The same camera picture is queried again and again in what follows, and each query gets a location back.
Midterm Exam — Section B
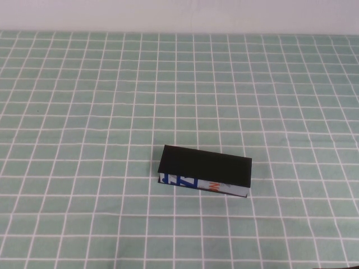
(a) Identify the black glasses case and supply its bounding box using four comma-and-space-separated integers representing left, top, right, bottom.
157, 145, 252, 199

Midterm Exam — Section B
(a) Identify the green white checked tablecloth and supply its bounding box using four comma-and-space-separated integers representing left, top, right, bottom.
0, 30, 359, 269

